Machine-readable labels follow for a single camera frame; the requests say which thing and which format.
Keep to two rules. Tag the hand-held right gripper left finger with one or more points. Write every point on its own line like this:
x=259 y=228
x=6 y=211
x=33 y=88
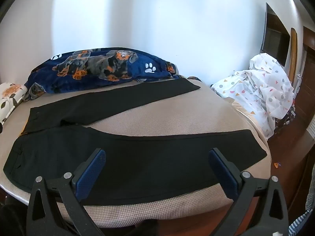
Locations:
x=89 y=174

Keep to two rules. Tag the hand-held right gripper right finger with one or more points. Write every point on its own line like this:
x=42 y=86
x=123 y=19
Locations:
x=221 y=172

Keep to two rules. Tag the black pants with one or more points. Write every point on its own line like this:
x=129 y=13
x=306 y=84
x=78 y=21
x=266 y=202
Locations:
x=147 y=157

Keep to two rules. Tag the small orange wrapper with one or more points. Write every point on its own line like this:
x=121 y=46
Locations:
x=276 y=165

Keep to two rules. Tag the beige bed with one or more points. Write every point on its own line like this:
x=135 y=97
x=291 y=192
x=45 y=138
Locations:
x=160 y=118

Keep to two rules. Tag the white patterned sheet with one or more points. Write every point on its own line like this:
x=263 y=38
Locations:
x=260 y=91

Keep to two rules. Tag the blue striped cloth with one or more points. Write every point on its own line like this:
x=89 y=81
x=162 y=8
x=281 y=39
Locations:
x=301 y=223

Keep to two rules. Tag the white floral pillow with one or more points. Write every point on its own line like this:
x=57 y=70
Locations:
x=9 y=95

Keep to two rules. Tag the blue dog print blanket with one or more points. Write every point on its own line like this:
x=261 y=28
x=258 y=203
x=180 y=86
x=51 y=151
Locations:
x=137 y=66

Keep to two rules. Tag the wooden board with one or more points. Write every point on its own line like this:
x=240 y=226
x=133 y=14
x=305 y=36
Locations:
x=293 y=54

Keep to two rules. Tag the wall-mounted dark screen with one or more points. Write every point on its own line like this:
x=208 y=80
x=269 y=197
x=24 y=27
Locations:
x=275 y=39

